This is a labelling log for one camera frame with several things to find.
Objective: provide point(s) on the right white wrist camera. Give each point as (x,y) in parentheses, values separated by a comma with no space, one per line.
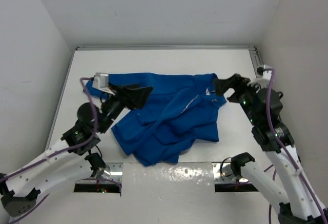
(264,72)

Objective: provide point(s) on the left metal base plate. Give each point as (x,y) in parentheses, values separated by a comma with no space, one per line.
(112,171)

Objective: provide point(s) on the metal base plate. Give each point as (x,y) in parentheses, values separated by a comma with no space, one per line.
(112,171)
(223,174)

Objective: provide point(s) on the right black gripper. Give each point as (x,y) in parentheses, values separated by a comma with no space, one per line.
(236,81)

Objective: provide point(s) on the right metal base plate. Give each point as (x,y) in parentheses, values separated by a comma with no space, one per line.
(223,174)

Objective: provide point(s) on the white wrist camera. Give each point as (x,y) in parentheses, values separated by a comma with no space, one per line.
(264,72)
(101,82)

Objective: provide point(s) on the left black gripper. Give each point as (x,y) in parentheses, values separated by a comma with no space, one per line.
(130,95)

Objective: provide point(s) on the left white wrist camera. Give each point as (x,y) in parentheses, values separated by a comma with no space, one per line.
(101,82)

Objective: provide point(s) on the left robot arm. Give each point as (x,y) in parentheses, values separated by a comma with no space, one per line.
(70,158)

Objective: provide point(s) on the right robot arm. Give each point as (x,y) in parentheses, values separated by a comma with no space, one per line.
(295,200)

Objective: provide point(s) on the blue zip jacket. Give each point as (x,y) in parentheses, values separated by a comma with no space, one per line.
(179,110)

